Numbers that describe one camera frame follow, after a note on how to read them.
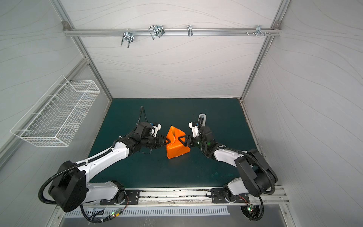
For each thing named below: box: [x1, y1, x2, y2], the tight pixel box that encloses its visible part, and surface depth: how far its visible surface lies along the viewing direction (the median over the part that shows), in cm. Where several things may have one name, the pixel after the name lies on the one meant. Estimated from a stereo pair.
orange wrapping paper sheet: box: [165, 125, 191, 159], surface depth 82 cm
